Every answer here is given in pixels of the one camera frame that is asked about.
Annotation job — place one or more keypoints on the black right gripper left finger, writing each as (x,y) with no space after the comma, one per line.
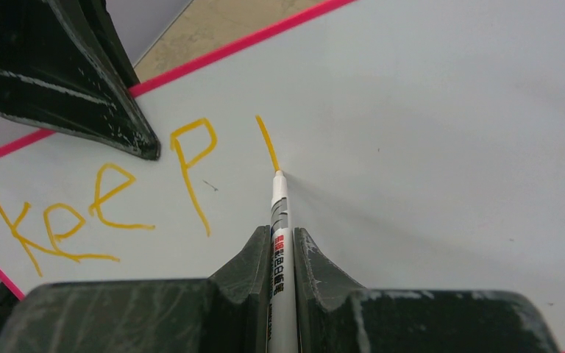
(226,312)

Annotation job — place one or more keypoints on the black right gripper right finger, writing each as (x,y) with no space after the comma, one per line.
(337,314)

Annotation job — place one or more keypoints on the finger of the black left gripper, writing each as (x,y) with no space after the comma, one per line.
(64,69)

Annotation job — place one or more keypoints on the pink framed whiteboard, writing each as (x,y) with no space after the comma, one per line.
(423,143)

